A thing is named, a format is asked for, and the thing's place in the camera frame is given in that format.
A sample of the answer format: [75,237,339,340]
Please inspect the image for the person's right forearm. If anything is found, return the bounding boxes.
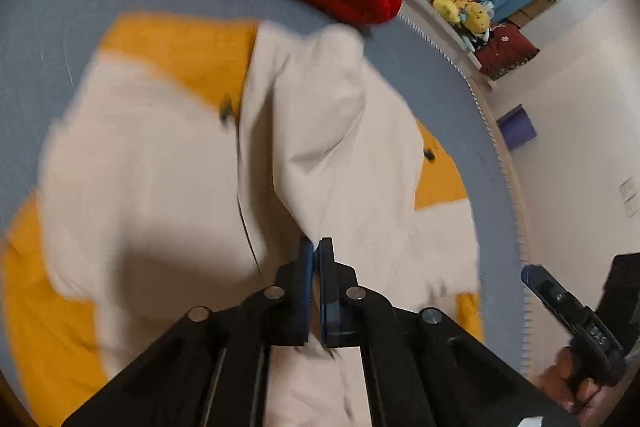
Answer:
[599,252,640,360]

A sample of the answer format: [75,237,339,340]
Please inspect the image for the yellow plush toy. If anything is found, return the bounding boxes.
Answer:
[427,0,473,24]
[459,1,497,36]

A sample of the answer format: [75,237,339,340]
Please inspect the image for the purple box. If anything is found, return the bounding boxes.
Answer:
[497,104,539,152]

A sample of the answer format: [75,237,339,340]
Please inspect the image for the dark red cushion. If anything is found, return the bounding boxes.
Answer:
[472,23,542,78]

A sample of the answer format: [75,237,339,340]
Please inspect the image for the cream and yellow hooded jacket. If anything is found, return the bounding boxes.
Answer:
[0,12,486,427]

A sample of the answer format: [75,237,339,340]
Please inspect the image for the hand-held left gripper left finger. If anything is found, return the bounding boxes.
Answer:
[62,237,314,427]

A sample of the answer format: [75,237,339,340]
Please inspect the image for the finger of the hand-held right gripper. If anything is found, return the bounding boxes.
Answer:
[521,265,587,329]

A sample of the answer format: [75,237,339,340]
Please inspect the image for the wooden bed frame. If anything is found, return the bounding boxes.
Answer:
[470,77,532,380]

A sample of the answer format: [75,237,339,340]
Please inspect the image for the person's right hand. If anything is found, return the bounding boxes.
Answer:
[541,347,602,414]

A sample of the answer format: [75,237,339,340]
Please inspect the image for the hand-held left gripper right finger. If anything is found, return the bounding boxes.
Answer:
[319,237,581,427]

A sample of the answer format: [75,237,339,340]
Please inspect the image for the wall socket plate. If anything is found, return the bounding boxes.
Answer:
[618,177,640,214]

